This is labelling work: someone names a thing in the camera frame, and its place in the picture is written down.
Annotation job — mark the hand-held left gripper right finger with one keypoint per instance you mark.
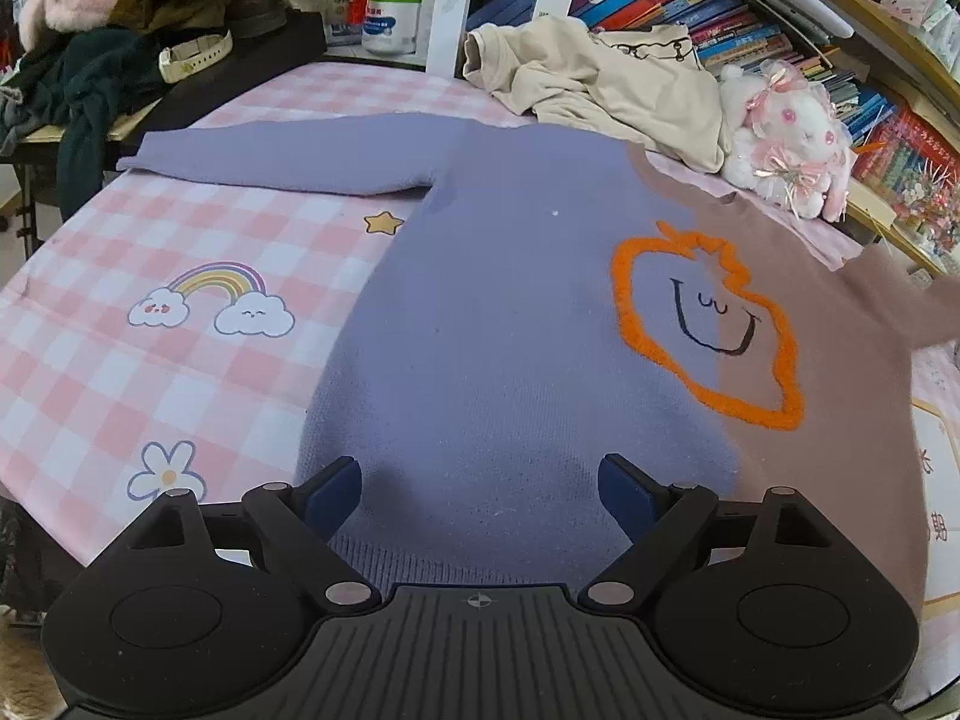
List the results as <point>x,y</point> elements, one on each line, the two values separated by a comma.
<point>621,489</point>

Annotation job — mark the wooden bookshelf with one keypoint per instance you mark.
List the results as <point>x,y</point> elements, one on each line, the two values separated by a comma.
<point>892,37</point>

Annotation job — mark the pink checked printed blanket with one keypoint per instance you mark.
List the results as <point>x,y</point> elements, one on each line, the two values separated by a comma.
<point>187,390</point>

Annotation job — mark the white wristwatch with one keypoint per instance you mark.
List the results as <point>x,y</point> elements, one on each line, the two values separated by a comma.
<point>191,56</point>

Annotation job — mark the purple and brown sweater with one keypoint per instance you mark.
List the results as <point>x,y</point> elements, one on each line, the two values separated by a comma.
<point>487,315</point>

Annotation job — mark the dark green cloth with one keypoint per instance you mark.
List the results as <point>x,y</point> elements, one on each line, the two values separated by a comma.
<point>97,82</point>

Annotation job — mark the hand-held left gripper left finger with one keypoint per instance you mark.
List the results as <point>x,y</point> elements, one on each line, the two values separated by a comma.
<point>339,489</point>

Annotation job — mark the white and pink plush bunny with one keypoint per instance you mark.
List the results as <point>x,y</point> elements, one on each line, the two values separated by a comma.
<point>795,135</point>

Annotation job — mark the white shelf post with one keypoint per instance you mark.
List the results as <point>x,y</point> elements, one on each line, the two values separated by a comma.
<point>450,7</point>

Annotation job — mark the beige garment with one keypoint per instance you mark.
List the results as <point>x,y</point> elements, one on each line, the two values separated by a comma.
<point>600,82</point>

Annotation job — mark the white jar with green rim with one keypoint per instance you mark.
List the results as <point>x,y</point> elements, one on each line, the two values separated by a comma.
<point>390,26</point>

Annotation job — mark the row of colourful books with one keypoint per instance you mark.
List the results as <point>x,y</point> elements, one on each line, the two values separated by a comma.
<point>675,0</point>

